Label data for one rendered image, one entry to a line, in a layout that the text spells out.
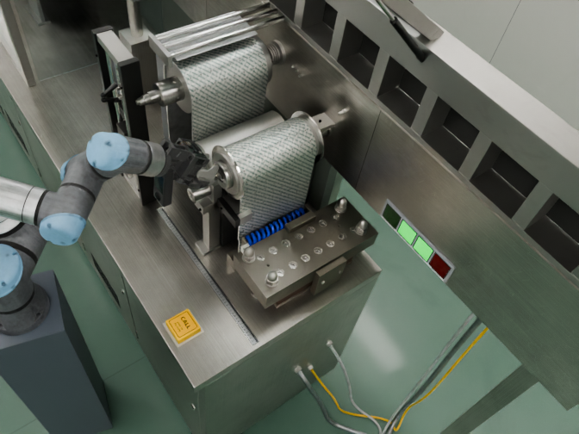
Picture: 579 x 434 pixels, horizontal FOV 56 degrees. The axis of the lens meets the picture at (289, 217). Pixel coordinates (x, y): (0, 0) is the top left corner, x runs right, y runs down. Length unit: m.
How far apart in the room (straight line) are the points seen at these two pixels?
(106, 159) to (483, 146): 0.75
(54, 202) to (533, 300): 1.00
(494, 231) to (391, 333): 1.48
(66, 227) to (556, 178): 0.92
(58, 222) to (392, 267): 2.00
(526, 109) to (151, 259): 1.08
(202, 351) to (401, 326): 1.36
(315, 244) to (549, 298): 0.63
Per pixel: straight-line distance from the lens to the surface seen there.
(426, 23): 1.16
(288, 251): 1.53
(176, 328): 1.52
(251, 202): 1.44
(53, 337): 1.62
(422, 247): 1.43
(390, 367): 2.58
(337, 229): 1.60
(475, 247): 1.31
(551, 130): 1.12
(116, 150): 1.13
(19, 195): 1.17
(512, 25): 4.00
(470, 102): 1.16
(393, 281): 2.79
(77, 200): 1.16
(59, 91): 2.20
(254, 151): 1.37
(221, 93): 1.47
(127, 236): 1.72
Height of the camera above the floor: 2.30
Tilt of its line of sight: 53 degrees down
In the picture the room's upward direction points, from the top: 11 degrees clockwise
